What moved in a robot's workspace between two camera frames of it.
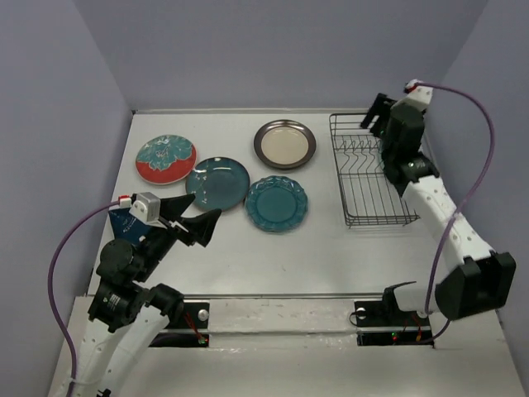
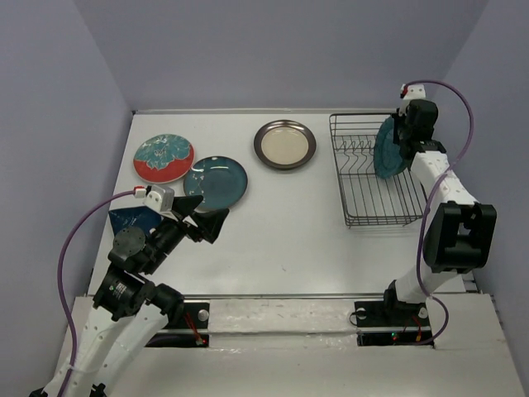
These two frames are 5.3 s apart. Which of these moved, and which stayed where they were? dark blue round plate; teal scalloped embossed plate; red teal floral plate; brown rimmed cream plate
Moved: teal scalloped embossed plate
Stayed: dark blue round plate; brown rimmed cream plate; red teal floral plate
